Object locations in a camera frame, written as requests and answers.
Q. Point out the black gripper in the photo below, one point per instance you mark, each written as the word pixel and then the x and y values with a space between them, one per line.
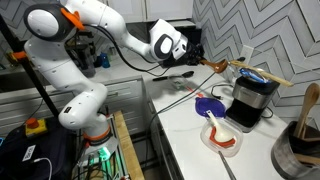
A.
pixel 191 55

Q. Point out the brown wooden spoon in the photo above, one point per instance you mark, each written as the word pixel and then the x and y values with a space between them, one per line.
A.
pixel 218 66

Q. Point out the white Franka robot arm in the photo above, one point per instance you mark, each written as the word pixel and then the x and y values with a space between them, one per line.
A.
pixel 66 66

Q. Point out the large light wooden spoon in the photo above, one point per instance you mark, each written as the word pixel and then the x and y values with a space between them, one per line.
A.
pixel 311 96

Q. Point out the black box appliance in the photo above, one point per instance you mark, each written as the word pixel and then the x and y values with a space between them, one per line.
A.
pixel 195 35

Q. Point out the small red utensil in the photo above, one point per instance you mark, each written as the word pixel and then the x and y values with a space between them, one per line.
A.
pixel 191 90

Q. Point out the blue plastic lid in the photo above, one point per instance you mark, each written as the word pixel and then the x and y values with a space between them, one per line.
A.
pixel 205 108

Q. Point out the blue white packet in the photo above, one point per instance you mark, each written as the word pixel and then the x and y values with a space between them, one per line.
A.
pixel 253 75

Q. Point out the black steel coffee maker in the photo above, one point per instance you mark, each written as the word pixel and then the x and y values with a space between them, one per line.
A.
pixel 250 96

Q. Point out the long wooden spatula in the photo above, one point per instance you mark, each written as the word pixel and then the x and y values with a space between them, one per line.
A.
pixel 276 80

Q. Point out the white plastic ladle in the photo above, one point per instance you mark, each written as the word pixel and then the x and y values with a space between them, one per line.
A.
pixel 225 135

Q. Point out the red silicone piece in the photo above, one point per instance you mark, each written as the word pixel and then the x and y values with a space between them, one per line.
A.
pixel 213 138

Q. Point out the white drawer cabinet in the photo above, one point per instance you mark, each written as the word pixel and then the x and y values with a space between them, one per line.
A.
pixel 126 96

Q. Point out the clear plastic container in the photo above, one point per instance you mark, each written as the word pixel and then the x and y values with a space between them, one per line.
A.
pixel 238 137

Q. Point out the blue bottle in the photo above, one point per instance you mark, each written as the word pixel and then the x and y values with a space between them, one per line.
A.
pixel 105 61

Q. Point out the wooden bench board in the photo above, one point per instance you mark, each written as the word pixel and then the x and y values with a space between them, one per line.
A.
pixel 128 150

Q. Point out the grey utensil holder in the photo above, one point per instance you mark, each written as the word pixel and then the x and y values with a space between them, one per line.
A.
pixel 283 156

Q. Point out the light wooden utensil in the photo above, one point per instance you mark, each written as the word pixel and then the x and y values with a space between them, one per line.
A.
pixel 306 159

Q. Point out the black metal pole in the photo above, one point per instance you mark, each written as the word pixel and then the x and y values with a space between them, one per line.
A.
pixel 37 80

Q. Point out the black bag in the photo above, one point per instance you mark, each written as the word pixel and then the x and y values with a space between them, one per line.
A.
pixel 56 150

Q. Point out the red emergency stop button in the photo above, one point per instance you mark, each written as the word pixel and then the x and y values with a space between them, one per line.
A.
pixel 36 128

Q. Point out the orange clamp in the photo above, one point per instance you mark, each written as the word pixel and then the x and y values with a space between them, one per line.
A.
pixel 19 55

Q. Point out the white QR label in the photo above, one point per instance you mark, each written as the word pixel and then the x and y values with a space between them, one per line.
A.
pixel 29 153

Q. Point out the white wall outlet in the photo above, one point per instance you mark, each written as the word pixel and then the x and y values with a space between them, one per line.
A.
pixel 247 52

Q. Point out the black camera stand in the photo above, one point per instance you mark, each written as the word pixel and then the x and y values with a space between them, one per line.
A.
pixel 83 56

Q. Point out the green-lit robot base mount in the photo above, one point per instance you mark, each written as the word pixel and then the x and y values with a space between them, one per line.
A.
pixel 103 153

